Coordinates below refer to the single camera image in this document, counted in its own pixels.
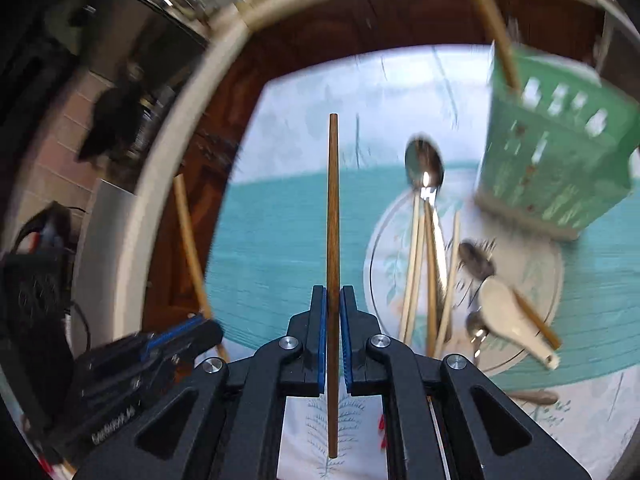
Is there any dark brown wooden chopstick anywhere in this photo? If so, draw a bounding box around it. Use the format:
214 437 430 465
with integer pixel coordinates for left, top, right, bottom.
326 114 341 460

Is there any large steel spoon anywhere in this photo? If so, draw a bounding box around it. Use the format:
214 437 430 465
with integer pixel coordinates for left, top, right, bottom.
405 136 448 307

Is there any pale chopstick red tip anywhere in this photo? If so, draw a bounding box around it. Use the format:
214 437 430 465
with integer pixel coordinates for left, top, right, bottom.
399 193 425 346

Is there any white ceramic soup spoon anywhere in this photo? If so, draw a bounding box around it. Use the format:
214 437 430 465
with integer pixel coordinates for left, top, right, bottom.
477 276 560 370

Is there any green perforated utensil holder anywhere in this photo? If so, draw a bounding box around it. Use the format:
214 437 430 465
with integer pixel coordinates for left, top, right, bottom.
474 48 639 240

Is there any dark steel spoon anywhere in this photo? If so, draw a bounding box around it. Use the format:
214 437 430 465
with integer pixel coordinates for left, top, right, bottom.
458 240 496 282

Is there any teal striped tablecloth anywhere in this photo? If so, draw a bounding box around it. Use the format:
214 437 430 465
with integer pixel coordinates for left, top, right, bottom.
204 43 640 480

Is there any brown bamboo chopstick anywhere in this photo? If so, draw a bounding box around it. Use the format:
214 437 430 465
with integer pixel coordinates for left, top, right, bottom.
172 173 230 361

